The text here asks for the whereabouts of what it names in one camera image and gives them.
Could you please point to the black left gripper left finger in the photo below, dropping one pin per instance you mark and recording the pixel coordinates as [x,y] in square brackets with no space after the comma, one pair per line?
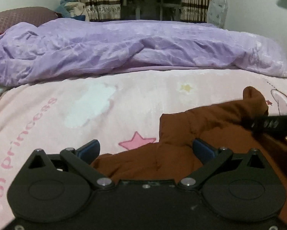
[79,160]

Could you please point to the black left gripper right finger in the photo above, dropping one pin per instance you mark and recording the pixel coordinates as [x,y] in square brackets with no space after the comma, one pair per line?
[212,160]

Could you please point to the brown button-up shirt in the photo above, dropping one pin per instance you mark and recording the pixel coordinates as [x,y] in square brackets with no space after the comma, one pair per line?
[220,125]

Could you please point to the pile of clothes in corner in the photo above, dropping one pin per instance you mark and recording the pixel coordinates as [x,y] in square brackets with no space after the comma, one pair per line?
[72,9]

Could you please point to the pink printed bed sheet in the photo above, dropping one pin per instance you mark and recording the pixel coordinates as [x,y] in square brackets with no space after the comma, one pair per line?
[121,111]

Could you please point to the purple duvet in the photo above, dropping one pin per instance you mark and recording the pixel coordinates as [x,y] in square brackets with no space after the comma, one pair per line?
[64,48]

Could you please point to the beige right curtain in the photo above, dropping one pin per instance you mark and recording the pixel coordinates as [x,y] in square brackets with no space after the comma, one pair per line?
[194,11]

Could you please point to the maroon quilted pillow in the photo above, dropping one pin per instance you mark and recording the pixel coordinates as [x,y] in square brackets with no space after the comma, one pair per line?
[33,15]

